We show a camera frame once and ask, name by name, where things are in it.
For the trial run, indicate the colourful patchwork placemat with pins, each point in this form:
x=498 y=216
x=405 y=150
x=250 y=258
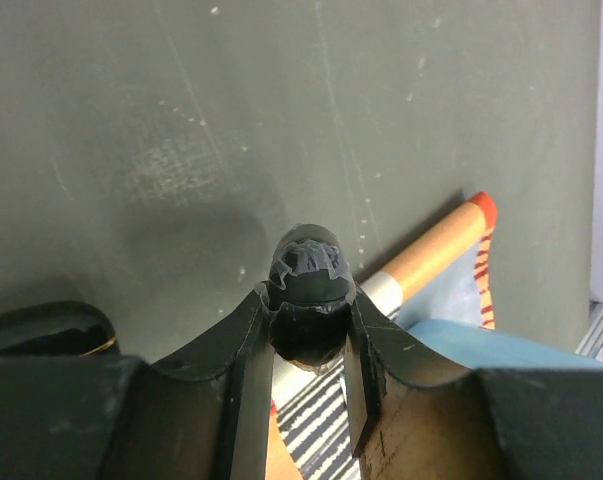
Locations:
x=442 y=274

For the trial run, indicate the white blue mug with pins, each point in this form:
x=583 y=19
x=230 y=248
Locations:
x=474 y=348

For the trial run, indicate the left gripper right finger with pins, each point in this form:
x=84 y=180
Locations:
x=414 y=414

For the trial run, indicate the black earbud charging case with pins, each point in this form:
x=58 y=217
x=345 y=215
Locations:
x=64 y=328

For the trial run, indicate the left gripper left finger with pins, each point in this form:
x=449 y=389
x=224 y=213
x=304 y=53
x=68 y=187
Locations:
x=198 y=413

